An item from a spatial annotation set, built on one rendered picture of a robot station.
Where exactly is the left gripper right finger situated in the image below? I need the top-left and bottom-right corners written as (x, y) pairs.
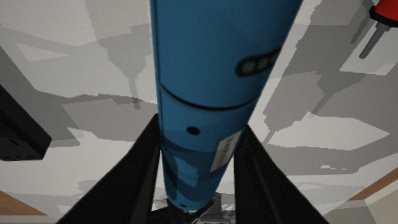
top-left (234, 125), bottom-right (329, 224)

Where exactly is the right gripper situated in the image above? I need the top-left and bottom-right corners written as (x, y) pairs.
top-left (150, 198), bottom-right (214, 224)

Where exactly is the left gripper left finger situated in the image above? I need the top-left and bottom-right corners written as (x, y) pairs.
top-left (56, 113), bottom-right (161, 224)

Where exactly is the dark blue electric screwdriver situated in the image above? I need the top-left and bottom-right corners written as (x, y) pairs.
top-left (150, 0), bottom-right (303, 213)

